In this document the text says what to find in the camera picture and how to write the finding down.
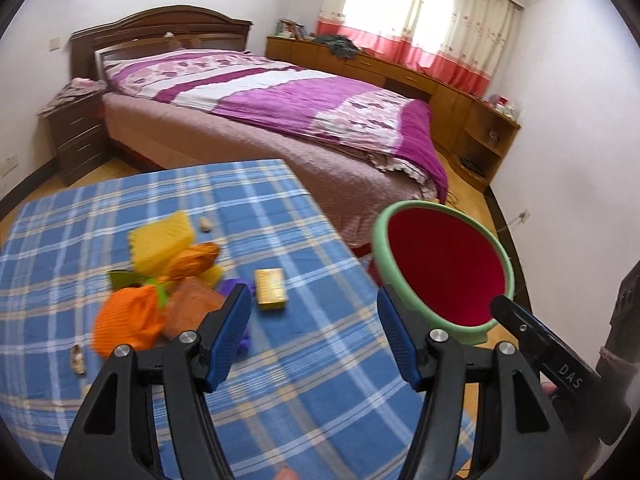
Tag blue plaid tablecloth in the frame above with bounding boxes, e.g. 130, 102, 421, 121
1, 160, 422, 479

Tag gold small box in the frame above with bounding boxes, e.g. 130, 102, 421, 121
254, 268, 288, 311

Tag orange mesh bag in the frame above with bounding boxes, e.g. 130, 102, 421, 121
92, 285, 165, 360

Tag clothes on nightstand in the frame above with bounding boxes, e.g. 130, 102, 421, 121
38, 77, 107, 116

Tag purple floral quilt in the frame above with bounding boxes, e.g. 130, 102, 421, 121
102, 49, 448, 202

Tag yellow foam sheet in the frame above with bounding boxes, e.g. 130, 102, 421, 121
128, 210, 195, 276

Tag books on cabinet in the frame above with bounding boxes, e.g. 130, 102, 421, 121
274, 18, 314, 41

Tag long wooden cabinet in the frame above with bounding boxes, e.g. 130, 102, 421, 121
265, 36, 520, 192

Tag dark wooden nightstand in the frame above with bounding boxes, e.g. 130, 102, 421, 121
41, 90, 111, 186

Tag peanut shell near edge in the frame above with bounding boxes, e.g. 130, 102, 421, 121
70, 344, 87, 376

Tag white pink curtains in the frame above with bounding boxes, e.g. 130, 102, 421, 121
316, 0, 518, 96

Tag wooden bed with headboard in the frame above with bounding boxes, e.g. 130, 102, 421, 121
70, 6, 440, 247

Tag red bin green rim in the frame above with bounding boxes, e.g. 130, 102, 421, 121
369, 200, 515, 346

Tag items on cabinet end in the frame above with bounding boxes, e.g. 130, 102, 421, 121
486, 94, 522, 122

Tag orange wrapper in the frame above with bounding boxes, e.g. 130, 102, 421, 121
158, 242, 220, 282

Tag dark clothes pile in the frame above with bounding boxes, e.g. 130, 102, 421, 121
314, 35, 361, 60

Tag brown orange packet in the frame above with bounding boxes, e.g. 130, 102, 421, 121
162, 278, 224, 339

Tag green wrapper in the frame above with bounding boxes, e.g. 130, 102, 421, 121
107, 270, 168, 308

